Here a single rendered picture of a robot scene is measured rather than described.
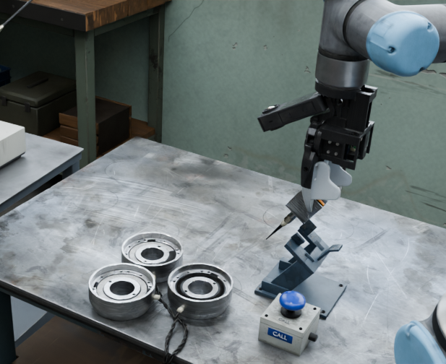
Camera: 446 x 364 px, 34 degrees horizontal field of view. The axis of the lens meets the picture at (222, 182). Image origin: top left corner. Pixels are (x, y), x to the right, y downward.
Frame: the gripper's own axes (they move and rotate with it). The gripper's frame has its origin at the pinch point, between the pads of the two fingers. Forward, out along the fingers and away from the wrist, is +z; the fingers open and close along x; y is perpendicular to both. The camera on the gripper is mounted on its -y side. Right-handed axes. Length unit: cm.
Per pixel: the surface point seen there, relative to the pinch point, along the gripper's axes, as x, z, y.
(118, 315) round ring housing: -23.3, 16.2, -20.4
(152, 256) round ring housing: -6.3, 16.5, -25.2
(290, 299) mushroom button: -12.6, 10.3, 3.2
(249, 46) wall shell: 150, 29, -81
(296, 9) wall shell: 150, 12, -64
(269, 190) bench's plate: 29.3, 17.6, -18.6
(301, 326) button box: -14.1, 13.3, 5.8
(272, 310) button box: -12.8, 13.3, 0.6
